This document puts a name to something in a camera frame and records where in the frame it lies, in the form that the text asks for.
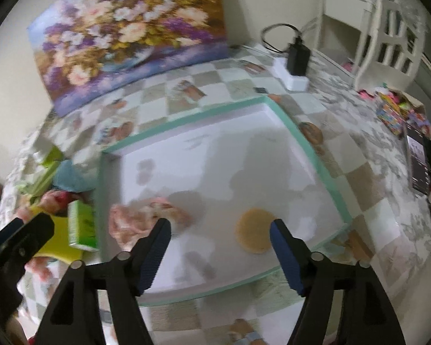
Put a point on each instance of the floral canvas painting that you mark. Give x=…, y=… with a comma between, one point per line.
x=129, y=25

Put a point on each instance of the checkered printed tablecloth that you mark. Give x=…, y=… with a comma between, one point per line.
x=380, y=201

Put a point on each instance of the pink white striped towel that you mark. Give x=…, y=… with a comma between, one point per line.
x=54, y=199

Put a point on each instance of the blue face mask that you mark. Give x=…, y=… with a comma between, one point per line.
x=70, y=178

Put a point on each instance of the white power strip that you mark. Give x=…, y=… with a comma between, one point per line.
x=295, y=81

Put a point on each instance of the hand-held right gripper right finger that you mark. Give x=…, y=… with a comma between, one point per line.
x=287, y=258

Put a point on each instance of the green tissue pack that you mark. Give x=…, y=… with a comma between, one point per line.
x=80, y=226

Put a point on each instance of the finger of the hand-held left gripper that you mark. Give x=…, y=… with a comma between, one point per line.
x=25, y=235

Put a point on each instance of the pink floral scrunchie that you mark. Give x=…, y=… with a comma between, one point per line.
x=129, y=219

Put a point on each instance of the yellow green sponge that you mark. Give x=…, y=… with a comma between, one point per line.
x=63, y=244

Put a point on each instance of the light green packet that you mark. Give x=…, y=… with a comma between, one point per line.
x=48, y=165

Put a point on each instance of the round tan powder puff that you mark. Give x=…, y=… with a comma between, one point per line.
x=253, y=230

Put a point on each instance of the small dark square tile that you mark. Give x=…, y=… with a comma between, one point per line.
x=260, y=90

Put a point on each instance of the colourful patterned box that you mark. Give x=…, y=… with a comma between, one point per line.
x=391, y=115

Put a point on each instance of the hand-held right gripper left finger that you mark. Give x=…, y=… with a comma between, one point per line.
x=156, y=255

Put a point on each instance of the teal-edged white box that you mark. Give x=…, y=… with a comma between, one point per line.
x=219, y=158

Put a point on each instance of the white shelf rack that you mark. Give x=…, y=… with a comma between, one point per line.
x=391, y=7

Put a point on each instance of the black power adapter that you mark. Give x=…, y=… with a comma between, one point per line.
x=298, y=59

